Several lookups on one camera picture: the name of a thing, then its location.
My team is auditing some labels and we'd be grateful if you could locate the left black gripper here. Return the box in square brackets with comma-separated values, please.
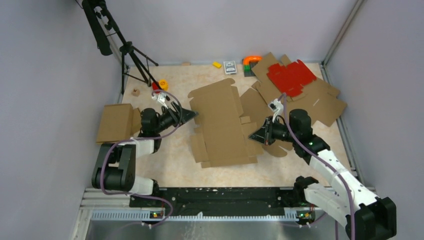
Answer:
[154, 101, 198, 134]

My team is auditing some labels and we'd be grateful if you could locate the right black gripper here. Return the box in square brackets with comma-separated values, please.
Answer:
[248, 115, 298, 146]

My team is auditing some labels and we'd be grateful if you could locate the brown cardboard box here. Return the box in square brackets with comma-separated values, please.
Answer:
[96, 103, 142, 144]
[188, 78, 263, 169]

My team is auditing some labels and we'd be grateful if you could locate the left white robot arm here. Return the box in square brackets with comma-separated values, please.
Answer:
[91, 90, 199, 207]

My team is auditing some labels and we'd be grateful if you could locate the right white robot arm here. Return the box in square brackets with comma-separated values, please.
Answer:
[249, 94, 397, 240]

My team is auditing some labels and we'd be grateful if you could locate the playing card deck box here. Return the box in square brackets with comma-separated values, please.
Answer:
[223, 60, 237, 75]

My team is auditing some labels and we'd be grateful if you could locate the folded brown cardboard box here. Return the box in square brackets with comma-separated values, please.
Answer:
[96, 103, 142, 144]

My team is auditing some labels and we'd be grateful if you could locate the yellow round toy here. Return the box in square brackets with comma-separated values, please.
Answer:
[158, 79, 169, 91]

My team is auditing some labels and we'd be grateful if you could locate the small wooden cube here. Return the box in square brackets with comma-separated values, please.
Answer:
[131, 88, 141, 97]

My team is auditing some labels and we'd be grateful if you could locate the yellow small block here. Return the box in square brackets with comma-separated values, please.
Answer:
[212, 61, 222, 69]

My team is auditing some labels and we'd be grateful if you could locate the red flat cardboard blank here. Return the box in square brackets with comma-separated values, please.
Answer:
[266, 59, 317, 97]

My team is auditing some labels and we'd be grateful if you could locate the large brown cardboard sheet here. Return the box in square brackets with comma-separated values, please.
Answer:
[239, 51, 348, 158]

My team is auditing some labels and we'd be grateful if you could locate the orange horseshoe toy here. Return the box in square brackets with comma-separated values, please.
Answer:
[242, 55, 262, 66]

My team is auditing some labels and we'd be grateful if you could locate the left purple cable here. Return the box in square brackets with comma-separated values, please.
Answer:
[99, 89, 183, 228]

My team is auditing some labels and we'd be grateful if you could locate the purple cable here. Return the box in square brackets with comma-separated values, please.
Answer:
[279, 93, 357, 240]
[99, 89, 183, 228]

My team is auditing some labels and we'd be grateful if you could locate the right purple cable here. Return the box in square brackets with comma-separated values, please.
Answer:
[279, 93, 357, 240]

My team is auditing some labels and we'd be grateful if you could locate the grey lego base plate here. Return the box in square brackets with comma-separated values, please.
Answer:
[243, 69, 256, 77]

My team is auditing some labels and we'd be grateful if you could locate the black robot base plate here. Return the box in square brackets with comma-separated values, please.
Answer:
[129, 187, 316, 225]

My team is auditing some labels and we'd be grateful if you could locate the black camera tripod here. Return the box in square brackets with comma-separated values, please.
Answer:
[80, 0, 159, 94]

